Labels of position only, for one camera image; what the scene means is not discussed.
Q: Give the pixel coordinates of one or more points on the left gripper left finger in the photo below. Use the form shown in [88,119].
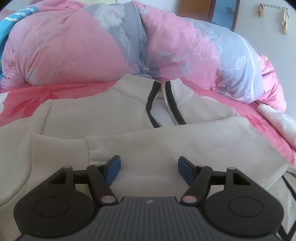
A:
[101,176]

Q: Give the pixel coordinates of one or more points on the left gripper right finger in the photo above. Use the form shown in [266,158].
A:
[198,180]

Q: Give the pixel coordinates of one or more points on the beige zip hoodie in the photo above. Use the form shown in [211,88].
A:
[149,125]

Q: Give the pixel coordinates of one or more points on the white folded garment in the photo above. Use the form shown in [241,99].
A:
[282,122]

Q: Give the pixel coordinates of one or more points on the pink grey floral duvet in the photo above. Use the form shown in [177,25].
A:
[71,42]

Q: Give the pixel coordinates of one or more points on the brown wooden door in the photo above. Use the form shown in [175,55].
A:
[219,12]

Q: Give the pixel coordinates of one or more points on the blue pillow with stripes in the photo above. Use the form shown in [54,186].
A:
[7,24]

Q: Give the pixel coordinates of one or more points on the wall coat hook rack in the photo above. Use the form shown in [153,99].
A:
[280,15]

